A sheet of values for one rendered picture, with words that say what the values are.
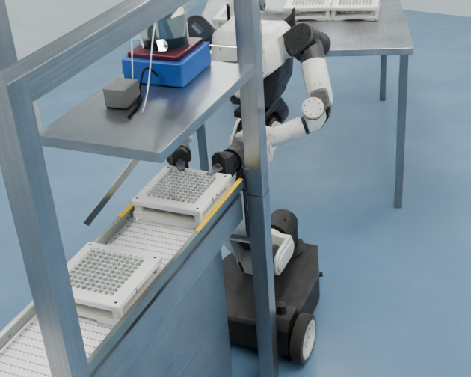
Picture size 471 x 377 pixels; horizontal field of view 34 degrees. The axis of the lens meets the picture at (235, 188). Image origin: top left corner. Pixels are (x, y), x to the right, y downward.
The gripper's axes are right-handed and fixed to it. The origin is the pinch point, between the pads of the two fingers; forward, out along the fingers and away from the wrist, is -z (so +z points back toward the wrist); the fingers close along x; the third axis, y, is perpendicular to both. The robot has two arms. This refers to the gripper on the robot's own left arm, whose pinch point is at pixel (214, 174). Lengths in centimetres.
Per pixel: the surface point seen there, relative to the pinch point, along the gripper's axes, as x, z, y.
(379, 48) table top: 4, 146, 1
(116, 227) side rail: 4.1, -35.7, 13.6
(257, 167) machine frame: -1.4, 7.9, -12.3
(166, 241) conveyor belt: 6.6, -32.8, -3.2
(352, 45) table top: 4, 146, 15
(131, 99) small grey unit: -39, -33, 3
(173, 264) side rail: 3.4, -45.3, -15.0
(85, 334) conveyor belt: 7, -78, -10
